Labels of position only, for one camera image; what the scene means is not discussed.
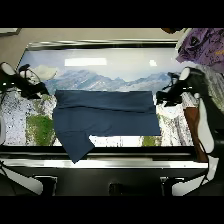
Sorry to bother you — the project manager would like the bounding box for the navy blue garment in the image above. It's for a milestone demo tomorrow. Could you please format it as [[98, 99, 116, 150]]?
[[51, 89, 163, 165]]

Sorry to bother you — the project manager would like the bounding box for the brown garment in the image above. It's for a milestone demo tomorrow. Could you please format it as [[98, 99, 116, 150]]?
[[183, 106, 209, 163]]

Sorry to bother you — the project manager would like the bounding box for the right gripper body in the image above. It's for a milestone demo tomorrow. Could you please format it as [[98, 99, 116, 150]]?
[[155, 88, 184, 108]]

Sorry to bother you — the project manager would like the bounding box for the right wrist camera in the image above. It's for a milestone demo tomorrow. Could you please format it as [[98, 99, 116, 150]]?
[[167, 71, 181, 85]]

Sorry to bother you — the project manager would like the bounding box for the silver frame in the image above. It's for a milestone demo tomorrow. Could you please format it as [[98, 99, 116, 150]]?
[[0, 151, 210, 197]]

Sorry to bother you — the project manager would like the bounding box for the purple printed garment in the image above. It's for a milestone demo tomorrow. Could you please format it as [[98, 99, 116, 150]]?
[[175, 27, 224, 73]]

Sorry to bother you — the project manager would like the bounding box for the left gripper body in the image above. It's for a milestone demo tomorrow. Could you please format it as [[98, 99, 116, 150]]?
[[23, 82, 51, 100]]

